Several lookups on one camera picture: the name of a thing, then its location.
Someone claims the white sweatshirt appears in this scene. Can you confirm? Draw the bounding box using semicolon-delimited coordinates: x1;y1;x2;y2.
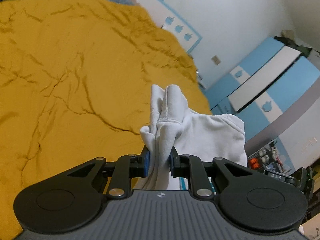
135;85;247;190

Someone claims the blue white wardrobe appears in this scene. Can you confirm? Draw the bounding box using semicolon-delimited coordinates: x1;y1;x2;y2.
203;36;320;176

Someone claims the mustard yellow bedspread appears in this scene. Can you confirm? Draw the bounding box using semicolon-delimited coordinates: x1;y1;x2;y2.
1;0;210;239

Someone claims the blue apple headboard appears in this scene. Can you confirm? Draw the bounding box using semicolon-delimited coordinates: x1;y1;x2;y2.
137;0;202;54

